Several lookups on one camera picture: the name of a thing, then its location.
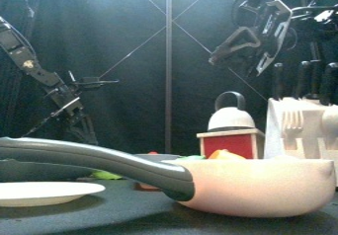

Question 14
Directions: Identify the green toy lime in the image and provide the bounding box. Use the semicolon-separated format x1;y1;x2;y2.
90;170;126;181

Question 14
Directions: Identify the white plate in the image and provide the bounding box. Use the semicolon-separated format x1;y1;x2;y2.
0;181;107;208

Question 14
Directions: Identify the green toy food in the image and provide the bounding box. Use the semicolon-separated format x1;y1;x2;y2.
177;154;209;162

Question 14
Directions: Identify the white toy fork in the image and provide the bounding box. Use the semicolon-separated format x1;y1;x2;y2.
282;110;306;151

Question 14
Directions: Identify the red wooden toy stove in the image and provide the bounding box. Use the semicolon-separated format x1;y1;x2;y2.
196;127;268;160

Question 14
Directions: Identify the orange toy food in pan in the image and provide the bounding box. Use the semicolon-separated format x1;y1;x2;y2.
208;148;249;161

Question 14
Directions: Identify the metal frame pole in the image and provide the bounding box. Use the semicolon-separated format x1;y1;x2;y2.
165;0;174;154

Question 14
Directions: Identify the black handled toy knife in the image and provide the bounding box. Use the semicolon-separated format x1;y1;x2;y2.
270;62;285;101
320;61;338;106
294;60;312;100

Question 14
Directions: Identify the white toy kettle black handle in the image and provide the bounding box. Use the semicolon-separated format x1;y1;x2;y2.
206;90;258;133

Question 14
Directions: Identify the pink frying pan grey handle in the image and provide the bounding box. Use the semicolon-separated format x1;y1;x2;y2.
0;136;338;218

